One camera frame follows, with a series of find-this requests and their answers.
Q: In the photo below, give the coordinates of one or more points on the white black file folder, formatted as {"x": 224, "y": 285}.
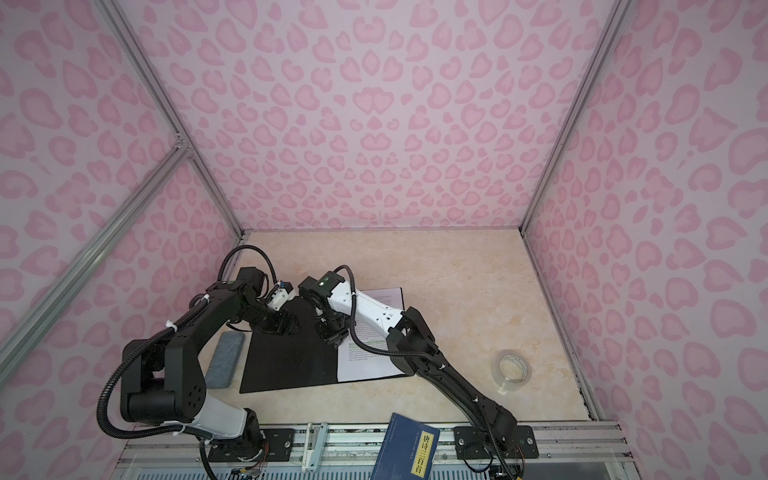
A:
{"x": 288, "y": 362}

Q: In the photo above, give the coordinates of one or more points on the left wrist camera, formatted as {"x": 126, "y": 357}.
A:
{"x": 279, "y": 295}

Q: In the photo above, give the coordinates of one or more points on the left aluminium corner post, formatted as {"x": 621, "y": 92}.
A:
{"x": 128, "y": 39}

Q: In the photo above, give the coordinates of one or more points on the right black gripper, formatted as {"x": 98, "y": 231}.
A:
{"x": 332, "y": 337}

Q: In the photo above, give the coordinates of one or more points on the aluminium corner post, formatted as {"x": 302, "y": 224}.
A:
{"x": 128, "y": 39}
{"x": 617, "y": 19}

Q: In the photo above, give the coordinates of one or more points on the right aluminium corner post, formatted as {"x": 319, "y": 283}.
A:
{"x": 617, "y": 19}

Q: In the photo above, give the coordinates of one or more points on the grey whiteboard eraser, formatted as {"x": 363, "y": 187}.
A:
{"x": 221, "y": 370}

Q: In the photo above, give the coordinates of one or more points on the printed paper sheet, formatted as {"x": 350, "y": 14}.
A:
{"x": 355, "y": 364}

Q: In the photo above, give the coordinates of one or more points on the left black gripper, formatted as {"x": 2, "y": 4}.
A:
{"x": 285, "y": 328}

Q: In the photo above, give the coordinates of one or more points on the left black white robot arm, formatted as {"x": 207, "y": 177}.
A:
{"x": 163, "y": 384}

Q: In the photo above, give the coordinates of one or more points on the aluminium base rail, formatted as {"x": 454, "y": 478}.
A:
{"x": 545, "y": 450}

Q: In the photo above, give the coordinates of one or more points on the clear tape roll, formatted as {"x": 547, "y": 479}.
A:
{"x": 510, "y": 371}

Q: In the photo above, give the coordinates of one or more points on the blue book yellow label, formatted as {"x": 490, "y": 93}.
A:
{"x": 406, "y": 447}

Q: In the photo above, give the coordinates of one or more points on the aluminium diagonal frame bar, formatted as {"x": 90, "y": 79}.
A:
{"x": 39, "y": 319}

